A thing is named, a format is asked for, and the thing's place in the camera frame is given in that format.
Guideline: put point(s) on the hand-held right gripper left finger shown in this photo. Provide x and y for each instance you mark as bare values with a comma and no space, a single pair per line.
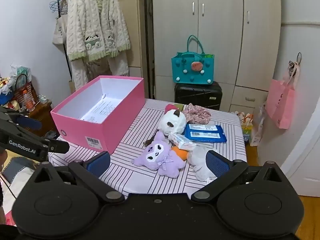
98,163

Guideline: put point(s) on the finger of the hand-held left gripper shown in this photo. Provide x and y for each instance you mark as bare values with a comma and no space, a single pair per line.
58,147
30,124

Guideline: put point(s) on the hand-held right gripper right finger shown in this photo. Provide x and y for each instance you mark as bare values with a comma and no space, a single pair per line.
216,165

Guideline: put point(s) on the white fluffy plush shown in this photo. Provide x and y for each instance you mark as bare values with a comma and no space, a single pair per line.
198,160

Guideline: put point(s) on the pink cardboard box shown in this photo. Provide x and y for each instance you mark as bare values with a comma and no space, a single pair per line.
82,130

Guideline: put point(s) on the white tissue pack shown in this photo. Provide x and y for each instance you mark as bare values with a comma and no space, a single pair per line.
181,141

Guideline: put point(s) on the pink floral scrunchie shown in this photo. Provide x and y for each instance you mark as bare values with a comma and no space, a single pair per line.
197,113

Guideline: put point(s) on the purple plush toy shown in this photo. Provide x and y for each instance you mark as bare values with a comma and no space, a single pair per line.
155,155

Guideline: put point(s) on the green makeup sponge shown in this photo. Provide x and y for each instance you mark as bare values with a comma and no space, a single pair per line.
178,105

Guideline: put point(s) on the pink fluffy puff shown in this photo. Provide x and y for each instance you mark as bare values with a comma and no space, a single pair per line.
170,107

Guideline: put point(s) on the wooden nightstand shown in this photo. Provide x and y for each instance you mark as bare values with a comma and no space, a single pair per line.
42,120

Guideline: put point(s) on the orange drink bottle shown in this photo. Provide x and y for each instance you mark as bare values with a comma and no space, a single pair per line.
28,101

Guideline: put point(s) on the blue wet wipes pack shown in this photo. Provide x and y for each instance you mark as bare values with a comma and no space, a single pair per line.
207,133

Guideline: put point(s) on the colourful gift bag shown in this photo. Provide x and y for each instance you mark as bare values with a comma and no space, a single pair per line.
247,128

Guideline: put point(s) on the white plastic bag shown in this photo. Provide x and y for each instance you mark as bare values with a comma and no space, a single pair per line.
22,72

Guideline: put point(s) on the white paper sheet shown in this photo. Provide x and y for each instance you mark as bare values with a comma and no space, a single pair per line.
100,110

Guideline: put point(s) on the brown paper bag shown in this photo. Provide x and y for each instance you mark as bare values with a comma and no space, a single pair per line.
71,86

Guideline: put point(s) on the clear plastic bag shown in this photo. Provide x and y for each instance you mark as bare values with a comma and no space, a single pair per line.
258,127

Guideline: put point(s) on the white panda plush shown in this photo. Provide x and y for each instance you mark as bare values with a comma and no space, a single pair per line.
170,122

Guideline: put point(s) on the black suitcase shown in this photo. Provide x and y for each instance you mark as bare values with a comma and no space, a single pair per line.
197,95

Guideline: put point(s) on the plant print bag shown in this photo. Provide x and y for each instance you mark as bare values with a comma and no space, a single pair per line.
97,68

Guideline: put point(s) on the pink paper bag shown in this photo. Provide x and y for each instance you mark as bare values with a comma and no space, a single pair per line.
280,105

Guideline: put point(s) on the canvas tote bag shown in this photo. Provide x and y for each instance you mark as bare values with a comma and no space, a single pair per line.
58,32

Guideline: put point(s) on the white door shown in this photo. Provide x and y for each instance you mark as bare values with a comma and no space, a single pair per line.
307,130

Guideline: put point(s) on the teal felt handbag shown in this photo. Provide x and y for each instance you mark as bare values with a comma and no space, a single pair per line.
180,72

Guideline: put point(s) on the cream fleece pants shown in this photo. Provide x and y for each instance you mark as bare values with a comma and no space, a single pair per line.
117,65

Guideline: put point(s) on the beige wardrobe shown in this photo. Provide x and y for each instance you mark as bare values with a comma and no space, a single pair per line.
225,42

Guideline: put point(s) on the cream knitted cardigan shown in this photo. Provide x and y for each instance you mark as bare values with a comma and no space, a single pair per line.
95,17

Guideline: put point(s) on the beige cabinet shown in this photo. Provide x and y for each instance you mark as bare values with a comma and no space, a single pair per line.
136,30

